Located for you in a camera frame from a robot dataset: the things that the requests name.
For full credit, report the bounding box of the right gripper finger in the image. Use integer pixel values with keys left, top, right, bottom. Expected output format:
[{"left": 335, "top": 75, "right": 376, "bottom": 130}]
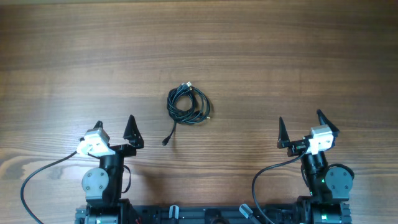
[
  {"left": 317, "top": 109, "right": 340, "bottom": 137},
  {"left": 277, "top": 117, "right": 290, "bottom": 149}
]

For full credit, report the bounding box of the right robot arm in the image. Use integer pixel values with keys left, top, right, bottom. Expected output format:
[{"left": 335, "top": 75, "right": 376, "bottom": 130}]
[{"left": 273, "top": 110, "right": 354, "bottom": 224}]

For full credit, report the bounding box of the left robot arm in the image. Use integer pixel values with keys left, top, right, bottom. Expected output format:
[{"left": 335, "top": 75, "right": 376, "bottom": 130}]
[{"left": 75, "top": 115, "right": 144, "bottom": 224}]

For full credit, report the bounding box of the right camera cable black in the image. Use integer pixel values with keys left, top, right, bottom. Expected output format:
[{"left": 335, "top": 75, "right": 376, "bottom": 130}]
[{"left": 251, "top": 147, "right": 310, "bottom": 224}]

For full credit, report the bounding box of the camera cable black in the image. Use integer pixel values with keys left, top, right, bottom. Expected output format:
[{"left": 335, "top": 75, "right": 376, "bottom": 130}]
[
  {"left": 251, "top": 147, "right": 310, "bottom": 224},
  {"left": 20, "top": 151, "right": 78, "bottom": 224}
]

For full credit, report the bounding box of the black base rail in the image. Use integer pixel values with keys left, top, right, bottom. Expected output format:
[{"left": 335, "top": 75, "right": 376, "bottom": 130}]
[{"left": 74, "top": 203, "right": 352, "bottom": 224}]

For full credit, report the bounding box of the left camera cable black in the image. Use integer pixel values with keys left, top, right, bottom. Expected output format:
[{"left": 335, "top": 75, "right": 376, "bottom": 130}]
[{"left": 20, "top": 151, "right": 78, "bottom": 224}]

